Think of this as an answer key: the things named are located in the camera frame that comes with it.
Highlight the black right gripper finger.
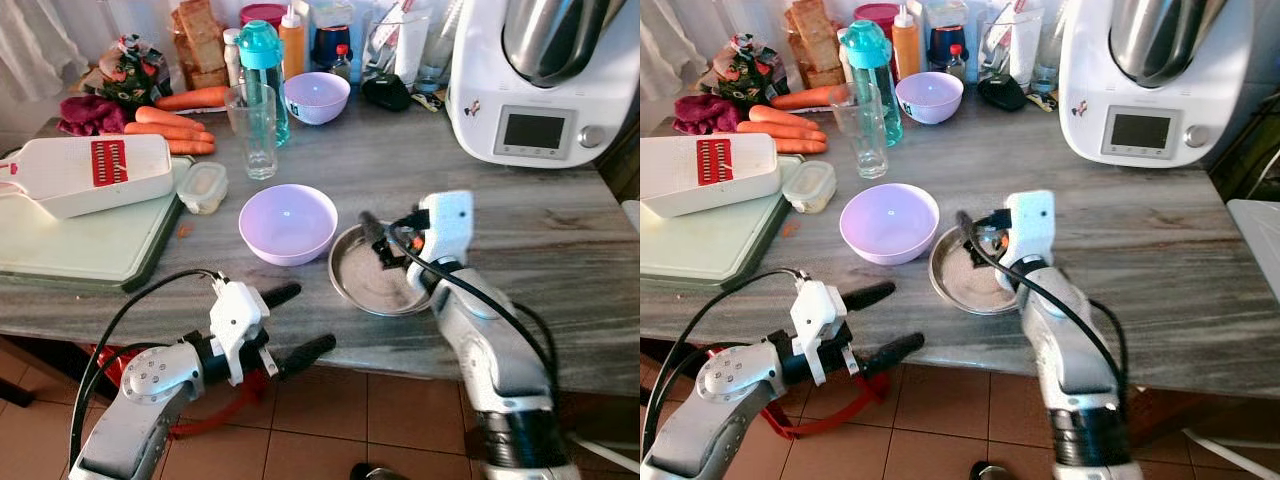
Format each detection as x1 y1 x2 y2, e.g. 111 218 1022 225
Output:
956 210 991 267
360 212 399 267

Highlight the jar with red lid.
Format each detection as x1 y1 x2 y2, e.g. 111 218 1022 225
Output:
238 3 289 31
852 3 901 31

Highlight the red plastic stool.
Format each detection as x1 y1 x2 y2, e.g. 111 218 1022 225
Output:
85 345 271 438
705 345 891 441

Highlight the white food processor steel bowl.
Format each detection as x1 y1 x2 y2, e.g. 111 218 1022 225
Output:
447 0 641 169
1058 0 1256 168

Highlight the dark blue jar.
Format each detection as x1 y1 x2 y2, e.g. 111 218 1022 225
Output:
928 25 973 73
312 25 353 73

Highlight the black pouch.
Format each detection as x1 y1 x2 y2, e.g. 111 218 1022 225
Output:
977 75 1029 112
361 75 412 112

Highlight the white curtain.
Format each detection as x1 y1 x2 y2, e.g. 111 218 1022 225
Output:
0 0 91 101
640 0 706 101

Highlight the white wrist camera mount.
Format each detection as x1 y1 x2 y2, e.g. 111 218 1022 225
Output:
1000 190 1056 266
208 280 271 386
415 190 474 266
790 280 849 386

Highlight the clear drinking glass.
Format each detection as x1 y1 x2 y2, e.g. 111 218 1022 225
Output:
830 84 889 180
225 84 278 181

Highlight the small clear plastic container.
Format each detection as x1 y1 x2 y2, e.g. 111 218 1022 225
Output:
782 160 837 214
177 162 229 215

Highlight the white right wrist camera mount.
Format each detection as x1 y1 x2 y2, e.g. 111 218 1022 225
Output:
1000 190 1056 266
415 190 474 266

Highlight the orange squeeze bottle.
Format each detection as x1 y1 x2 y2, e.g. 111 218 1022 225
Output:
278 5 307 81
890 5 921 81

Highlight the white metal tube frame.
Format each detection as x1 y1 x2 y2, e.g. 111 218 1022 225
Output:
575 435 641 476
1180 425 1280 479

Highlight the white mandoline slicer red blade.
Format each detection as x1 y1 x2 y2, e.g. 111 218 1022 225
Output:
0 134 176 219
640 133 781 218

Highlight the pale green cutting board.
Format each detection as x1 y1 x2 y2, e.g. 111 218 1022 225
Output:
0 150 196 293
640 152 806 291

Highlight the lilac plastic bowl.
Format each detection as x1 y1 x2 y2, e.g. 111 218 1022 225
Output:
839 183 941 266
895 71 965 125
284 72 352 126
238 184 339 267

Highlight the clear plastic bag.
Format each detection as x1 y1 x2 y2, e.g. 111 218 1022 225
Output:
362 0 433 86
978 0 1046 86

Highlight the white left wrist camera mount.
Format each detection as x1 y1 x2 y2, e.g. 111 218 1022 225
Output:
790 280 849 386
208 280 271 386

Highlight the packed sliced brown bread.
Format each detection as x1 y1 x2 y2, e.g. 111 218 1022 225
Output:
170 0 229 91
785 0 846 89

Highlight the bag of mixed vegetables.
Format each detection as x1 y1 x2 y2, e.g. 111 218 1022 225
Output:
712 35 791 109
95 35 171 109

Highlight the round steel plate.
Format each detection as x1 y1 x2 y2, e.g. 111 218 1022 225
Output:
328 222 441 317
928 225 1026 316

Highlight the teal water bottle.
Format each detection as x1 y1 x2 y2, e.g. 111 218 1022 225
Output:
840 20 904 148
237 20 291 148

